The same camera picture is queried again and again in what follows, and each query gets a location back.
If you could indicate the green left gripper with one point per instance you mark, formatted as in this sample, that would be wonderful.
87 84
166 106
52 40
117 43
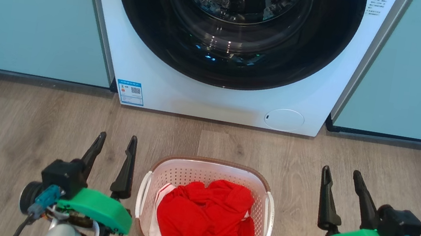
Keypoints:
99 206

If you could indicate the white laundry basket brown rim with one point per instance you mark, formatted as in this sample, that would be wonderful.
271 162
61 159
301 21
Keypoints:
202 171

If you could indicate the blue energy label sticker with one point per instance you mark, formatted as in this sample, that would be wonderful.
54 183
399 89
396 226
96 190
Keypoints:
131 92

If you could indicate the round white filter cover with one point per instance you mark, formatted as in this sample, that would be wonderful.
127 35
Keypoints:
284 120

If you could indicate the white front-load washing machine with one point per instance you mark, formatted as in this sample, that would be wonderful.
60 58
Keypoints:
213 101

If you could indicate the black round washer door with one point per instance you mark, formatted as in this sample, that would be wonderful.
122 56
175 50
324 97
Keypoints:
144 27

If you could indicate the large teal cabinet door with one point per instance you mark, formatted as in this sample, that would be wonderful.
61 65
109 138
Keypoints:
28 17

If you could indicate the small printed text label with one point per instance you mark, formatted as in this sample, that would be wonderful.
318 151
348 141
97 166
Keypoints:
376 5

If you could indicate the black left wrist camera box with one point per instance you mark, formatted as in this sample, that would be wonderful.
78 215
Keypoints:
64 175

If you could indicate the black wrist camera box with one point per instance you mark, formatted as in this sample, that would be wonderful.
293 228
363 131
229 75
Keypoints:
400 226
64 175

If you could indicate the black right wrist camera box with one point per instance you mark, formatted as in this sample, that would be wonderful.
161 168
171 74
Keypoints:
400 226

